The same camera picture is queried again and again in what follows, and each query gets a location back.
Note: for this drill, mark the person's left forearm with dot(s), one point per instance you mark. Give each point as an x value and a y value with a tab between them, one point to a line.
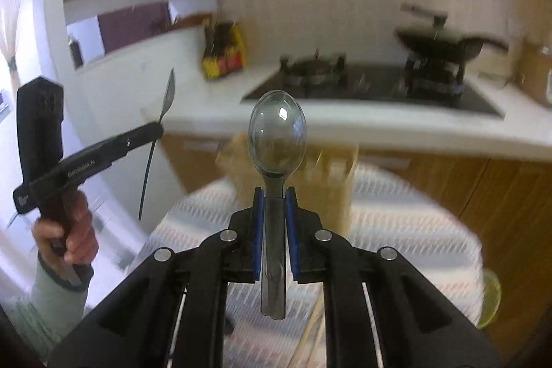
51	299

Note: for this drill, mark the yellow green plastic object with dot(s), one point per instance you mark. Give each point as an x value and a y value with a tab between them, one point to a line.
489	297

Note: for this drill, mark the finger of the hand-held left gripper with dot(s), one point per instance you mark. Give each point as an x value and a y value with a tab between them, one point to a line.
144	134

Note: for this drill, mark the black gas stove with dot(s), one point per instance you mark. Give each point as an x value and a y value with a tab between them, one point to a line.
371	85

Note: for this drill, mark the large metal spoon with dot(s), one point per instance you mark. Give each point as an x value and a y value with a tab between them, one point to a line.
277	135

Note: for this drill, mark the black wok with lid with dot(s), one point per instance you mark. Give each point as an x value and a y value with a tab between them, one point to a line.
440	38

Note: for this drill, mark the dark sauce bottle yellow label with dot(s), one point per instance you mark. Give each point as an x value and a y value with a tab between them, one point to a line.
235	49

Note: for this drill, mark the yellow red snack bag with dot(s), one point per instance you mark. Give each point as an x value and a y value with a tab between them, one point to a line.
213	55

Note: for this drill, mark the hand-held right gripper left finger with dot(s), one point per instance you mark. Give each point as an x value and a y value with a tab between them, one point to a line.
258	234

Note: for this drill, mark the metal stove burner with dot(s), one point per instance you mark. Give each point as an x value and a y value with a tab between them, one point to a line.
312	68

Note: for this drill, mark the wooden utensil holder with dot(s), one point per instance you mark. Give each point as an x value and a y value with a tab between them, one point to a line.
327	178

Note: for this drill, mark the small dark bottle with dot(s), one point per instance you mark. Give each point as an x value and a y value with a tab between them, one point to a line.
76	51

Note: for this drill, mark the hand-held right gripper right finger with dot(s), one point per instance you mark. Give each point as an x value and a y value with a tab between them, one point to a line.
290	234

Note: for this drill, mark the wooden kitchen cabinet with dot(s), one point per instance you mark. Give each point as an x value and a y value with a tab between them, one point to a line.
509	213

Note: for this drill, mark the tan container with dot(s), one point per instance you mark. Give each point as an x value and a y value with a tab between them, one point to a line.
537	72

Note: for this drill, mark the person's left hand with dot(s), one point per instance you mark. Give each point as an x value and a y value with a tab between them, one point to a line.
82	230

